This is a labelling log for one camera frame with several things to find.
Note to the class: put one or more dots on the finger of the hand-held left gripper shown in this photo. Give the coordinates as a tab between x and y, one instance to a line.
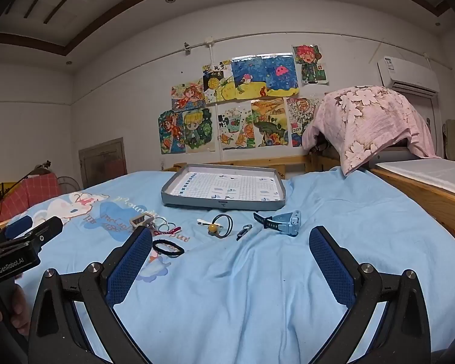
19	225
47	229

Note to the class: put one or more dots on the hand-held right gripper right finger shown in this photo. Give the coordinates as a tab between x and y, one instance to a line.
331	265

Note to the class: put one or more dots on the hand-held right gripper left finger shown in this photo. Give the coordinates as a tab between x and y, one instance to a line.
131	261

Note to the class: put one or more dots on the silver claw hair clip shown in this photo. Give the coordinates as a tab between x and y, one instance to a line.
138	220

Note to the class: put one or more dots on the thin silver rings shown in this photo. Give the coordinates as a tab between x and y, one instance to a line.
169	223

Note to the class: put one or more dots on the light blue smartwatch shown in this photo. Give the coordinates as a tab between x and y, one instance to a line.
288	222

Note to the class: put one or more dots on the small dark metal clip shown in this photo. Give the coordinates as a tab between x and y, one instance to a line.
244	231

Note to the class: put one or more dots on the grey cardboard tray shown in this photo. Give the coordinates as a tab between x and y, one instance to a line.
220	203

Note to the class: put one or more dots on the person's left hand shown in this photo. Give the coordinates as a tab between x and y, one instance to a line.
19	307

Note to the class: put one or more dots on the red checked cloth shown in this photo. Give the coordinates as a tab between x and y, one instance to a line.
34	193

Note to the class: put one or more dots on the round floor fan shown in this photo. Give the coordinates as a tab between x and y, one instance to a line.
66	184

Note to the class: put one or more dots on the light blue printed bedsheet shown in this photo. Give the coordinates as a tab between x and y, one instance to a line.
250	273

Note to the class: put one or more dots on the wooden headboard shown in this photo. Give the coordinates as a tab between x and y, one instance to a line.
288	163

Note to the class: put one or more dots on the white mattress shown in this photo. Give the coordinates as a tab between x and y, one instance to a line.
432	170

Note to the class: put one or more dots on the pink floral cloth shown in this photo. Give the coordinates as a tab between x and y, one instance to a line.
367	121

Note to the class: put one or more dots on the white air conditioner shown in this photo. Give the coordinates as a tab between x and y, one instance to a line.
405	74

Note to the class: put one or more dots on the ceiling vent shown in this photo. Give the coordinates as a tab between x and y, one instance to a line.
47	3

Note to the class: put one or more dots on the grey wall hatch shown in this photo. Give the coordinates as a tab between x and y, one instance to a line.
102	161

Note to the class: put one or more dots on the wooden bed frame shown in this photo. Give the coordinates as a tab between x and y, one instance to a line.
432	201

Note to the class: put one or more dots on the group of wall drawings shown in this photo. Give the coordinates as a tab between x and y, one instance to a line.
265	72

